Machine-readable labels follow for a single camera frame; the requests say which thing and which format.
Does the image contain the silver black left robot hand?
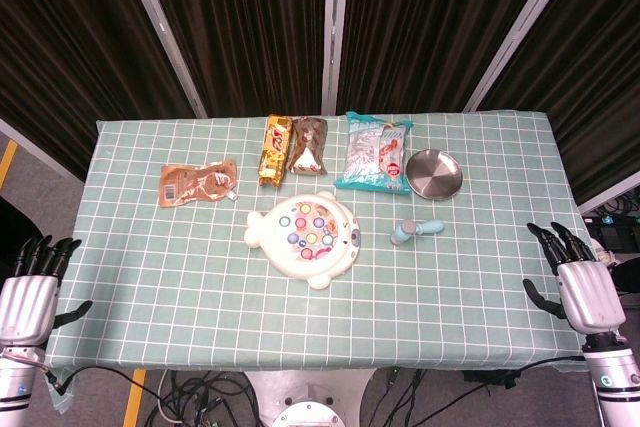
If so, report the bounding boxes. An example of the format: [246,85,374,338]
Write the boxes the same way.
[0,235,94,348]

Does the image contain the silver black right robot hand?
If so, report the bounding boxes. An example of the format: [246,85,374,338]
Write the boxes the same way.
[522,221,628,337]

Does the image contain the white fish-shaped toy board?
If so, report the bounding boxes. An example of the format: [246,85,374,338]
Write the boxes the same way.
[243,190,362,291]

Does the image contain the black equipment box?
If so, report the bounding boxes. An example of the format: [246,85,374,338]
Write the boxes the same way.
[582,211,640,254]

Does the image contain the black power adapter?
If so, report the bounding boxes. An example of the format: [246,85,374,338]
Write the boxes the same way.
[462,369,522,391]

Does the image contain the green white checked tablecloth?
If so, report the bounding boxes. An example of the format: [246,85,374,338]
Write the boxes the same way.
[43,110,609,416]

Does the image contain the round stainless steel plate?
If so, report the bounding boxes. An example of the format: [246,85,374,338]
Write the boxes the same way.
[404,148,464,202]

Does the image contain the brown spout pouch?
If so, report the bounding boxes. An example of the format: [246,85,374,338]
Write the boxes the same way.
[158,158,238,209]

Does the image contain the dark brown curtain panel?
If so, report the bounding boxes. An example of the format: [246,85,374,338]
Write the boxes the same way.
[137,0,331,118]
[337,0,560,116]
[478,0,640,203]
[0,0,197,181]

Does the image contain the teal clear snack bag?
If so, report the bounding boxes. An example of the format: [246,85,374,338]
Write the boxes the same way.
[333,110,414,197]

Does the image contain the gold snack pack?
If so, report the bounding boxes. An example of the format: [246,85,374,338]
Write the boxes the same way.
[256,114,294,189]

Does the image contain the brown snack pack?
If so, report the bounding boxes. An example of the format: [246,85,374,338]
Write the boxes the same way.
[284,116,329,177]

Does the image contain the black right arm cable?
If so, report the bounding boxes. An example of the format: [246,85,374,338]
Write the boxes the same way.
[462,355,587,386]

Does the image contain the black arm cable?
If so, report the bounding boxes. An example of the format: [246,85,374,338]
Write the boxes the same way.
[44,365,166,411]
[462,355,587,386]

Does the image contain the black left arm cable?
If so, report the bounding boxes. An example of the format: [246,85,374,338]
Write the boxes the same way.
[44,365,166,411]

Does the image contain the white partition bottom rail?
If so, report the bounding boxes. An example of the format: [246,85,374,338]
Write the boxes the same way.
[0,116,85,184]
[577,179,640,214]

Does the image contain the tangled black floor cables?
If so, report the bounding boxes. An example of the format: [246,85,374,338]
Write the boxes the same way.
[143,369,261,427]

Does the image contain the white partition post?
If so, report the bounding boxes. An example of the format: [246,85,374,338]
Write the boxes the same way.
[319,0,351,116]
[115,0,209,119]
[462,0,586,113]

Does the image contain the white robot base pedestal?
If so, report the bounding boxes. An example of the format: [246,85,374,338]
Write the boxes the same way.
[243,369,382,427]

